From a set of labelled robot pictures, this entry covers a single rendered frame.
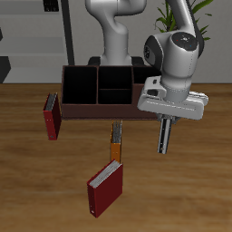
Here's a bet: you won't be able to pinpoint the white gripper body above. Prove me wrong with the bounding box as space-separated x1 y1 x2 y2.
137 90 209 121

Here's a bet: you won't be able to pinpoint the orange book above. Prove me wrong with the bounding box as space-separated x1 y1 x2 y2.
110 120 124 164

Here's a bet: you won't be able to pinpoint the dark brown desk caddy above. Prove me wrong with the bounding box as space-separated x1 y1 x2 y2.
61 64 164 121

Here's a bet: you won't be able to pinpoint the dark red book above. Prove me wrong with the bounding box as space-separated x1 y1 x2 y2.
86 159 124 219
42 92 63 141

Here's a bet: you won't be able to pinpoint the green pot plant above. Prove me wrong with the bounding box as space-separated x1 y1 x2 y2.
153 0 215 42

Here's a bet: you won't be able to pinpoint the white shelf unit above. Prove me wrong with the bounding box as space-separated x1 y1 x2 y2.
0 0 68 84

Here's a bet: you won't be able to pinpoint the black items on shelf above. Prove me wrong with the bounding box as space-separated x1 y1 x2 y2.
43 0 60 13

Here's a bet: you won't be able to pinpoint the flat black base plate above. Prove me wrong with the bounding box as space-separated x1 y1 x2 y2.
87 55 146 67

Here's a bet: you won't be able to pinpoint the black upright post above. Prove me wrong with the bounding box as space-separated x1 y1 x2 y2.
61 0 76 66

